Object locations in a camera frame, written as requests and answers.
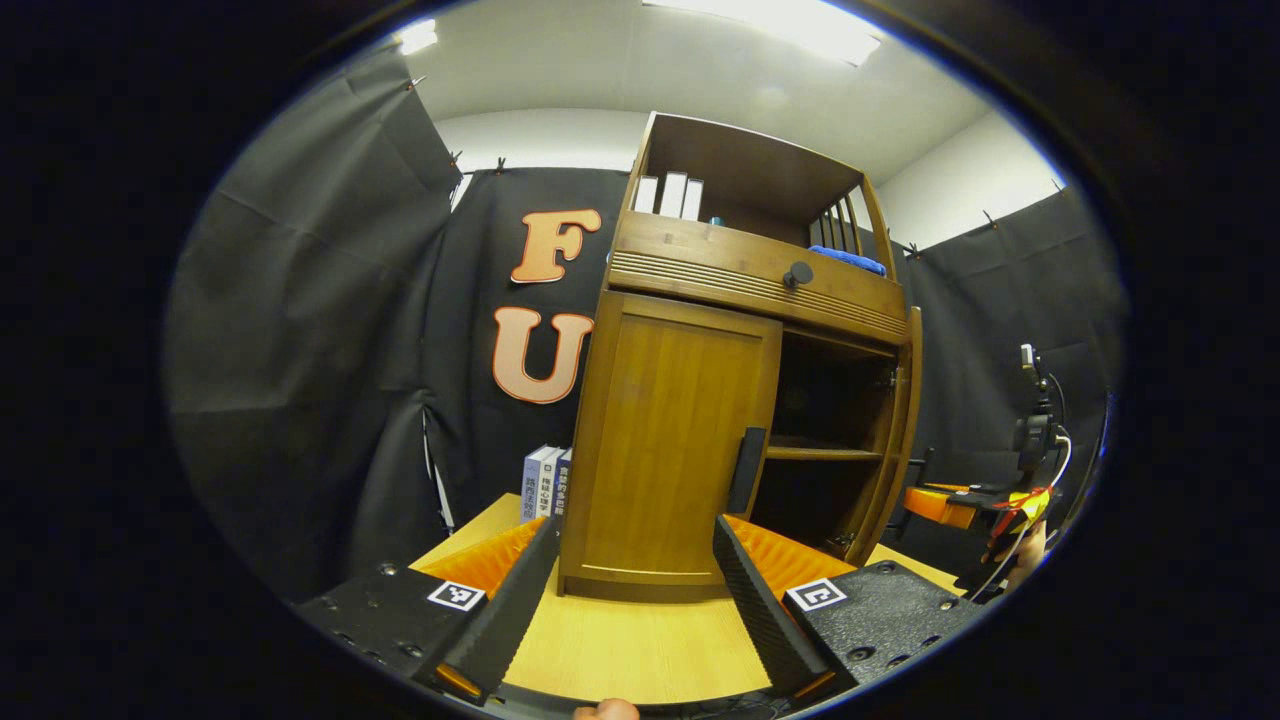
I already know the pale blue book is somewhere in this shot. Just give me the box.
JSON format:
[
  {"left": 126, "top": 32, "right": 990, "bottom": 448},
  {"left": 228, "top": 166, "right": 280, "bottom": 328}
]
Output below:
[{"left": 522, "top": 446, "right": 553, "bottom": 523}]

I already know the wooden inner shelf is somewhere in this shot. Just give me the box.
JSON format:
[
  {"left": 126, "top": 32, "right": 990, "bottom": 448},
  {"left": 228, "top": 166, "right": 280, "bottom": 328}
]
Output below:
[{"left": 765, "top": 435, "right": 886, "bottom": 463}]

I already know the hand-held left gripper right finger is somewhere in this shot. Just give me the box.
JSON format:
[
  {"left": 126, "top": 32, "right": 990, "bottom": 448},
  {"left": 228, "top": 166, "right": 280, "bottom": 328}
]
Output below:
[{"left": 712, "top": 514, "right": 987, "bottom": 706}]

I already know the black backdrop cloth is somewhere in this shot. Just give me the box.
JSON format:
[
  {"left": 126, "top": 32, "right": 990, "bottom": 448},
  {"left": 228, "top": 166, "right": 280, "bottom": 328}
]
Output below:
[{"left": 163, "top": 45, "right": 1131, "bottom": 606}]

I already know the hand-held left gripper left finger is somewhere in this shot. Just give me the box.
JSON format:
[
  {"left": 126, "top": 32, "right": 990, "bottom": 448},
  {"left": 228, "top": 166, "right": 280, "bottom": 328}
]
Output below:
[{"left": 297, "top": 515, "right": 563, "bottom": 707}]

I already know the white cable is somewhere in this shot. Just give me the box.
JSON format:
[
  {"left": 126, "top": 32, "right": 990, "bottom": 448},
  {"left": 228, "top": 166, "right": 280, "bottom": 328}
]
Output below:
[{"left": 965, "top": 430, "right": 1073, "bottom": 603}]

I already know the wooden double-door shoe cabinet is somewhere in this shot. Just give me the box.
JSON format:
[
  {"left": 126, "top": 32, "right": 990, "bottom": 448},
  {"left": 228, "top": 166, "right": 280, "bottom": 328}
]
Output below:
[{"left": 557, "top": 110, "right": 924, "bottom": 604}]

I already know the black door handle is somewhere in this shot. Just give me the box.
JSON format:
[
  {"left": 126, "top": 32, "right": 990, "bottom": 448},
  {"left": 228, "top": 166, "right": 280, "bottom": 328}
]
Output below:
[
  {"left": 893, "top": 448, "right": 937, "bottom": 531},
  {"left": 727, "top": 427, "right": 769, "bottom": 516}
]

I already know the wooden ribbed drawer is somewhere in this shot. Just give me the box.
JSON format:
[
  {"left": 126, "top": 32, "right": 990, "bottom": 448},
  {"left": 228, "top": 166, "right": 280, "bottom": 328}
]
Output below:
[{"left": 606, "top": 210, "right": 911, "bottom": 346}]

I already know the white spined book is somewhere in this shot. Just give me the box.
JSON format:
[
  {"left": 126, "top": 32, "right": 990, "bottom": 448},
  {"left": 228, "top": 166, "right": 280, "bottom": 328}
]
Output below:
[{"left": 540, "top": 448, "right": 566, "bottom": 519}]

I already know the wooden shoe cabinet door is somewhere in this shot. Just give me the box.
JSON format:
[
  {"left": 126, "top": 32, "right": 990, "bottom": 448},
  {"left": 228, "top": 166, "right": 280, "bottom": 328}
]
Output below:
[
  {"left": 845, "top": 305, "right": 924, "bottom": 566},
  {"left": 558, "top": 290, "right": 784, "bottom": 603}
]

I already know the blue cloth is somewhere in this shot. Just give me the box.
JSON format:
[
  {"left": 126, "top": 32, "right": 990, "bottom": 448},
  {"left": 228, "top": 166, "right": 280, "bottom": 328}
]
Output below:
[{"left": 808, "top": 245, "right": 888, "bottom": 278}]

